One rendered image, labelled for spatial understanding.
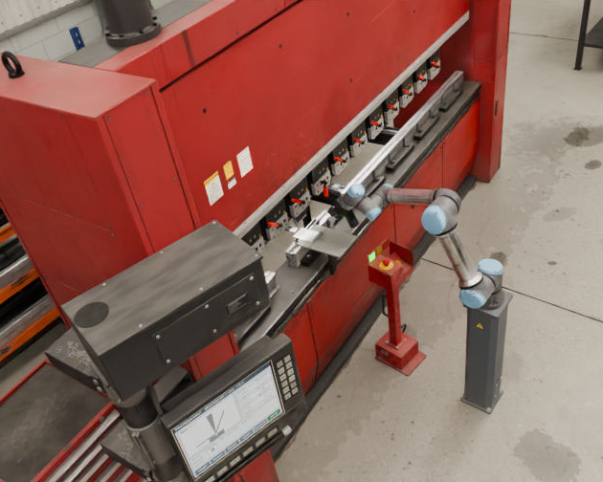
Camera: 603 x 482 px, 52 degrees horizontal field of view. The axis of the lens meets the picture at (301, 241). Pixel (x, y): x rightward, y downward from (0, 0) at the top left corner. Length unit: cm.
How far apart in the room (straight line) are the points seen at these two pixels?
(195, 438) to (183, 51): 129
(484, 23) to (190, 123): 281
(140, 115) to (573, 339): 301
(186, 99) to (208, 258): 80
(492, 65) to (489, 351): 228
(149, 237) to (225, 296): 46
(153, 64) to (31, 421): 157
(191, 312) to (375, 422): 216
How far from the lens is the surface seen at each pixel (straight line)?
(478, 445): 360
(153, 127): 198
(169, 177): 207
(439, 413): 370
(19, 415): 298
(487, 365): 342
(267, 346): 194
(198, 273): 171
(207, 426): 194
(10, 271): 418
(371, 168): 379
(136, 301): 169
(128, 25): 228
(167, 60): 226
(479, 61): 486
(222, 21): 246
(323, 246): 319
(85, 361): 197
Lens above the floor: 302
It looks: 38 degrees down
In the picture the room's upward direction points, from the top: 10 degrees counter-clockwise
